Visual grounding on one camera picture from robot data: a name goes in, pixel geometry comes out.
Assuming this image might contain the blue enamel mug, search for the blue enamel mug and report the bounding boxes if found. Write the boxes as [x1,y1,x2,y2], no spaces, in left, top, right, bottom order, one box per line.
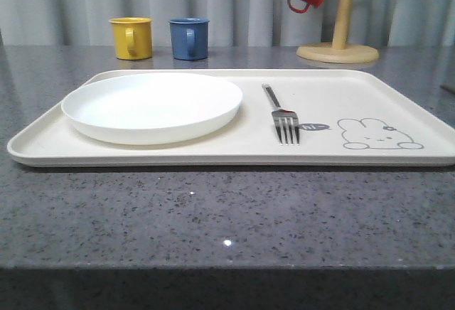
[168,18,210,60]

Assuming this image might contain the silver metal spoon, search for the silver metal spoon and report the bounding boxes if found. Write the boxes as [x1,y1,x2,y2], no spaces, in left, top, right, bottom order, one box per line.
[440,84,455,95]

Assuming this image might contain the silver metal fork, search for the silver metal fork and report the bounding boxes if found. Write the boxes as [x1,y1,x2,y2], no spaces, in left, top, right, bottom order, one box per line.
[262,84,300,145]

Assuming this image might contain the white round plate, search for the white round plate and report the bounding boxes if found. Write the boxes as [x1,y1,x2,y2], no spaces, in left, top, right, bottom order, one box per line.
[61,73,243,145]

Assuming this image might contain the wooden mug tree stand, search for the wooden mug tree stand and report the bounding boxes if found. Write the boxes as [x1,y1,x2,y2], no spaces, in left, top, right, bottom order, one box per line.
[296,0,379,64]

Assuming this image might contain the grey pleated curtain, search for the grey pleated curtain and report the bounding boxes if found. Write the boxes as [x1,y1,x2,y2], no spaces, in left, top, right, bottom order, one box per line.
[1,0,454,47]

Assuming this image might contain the yellow enamel mug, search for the yellow enamel mug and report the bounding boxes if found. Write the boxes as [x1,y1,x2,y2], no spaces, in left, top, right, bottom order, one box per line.
[109,17,153,60]

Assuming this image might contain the cream rabbit serving tray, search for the cream rabbit serving tray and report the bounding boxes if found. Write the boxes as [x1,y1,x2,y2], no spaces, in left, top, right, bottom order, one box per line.
[7,69,454,167]

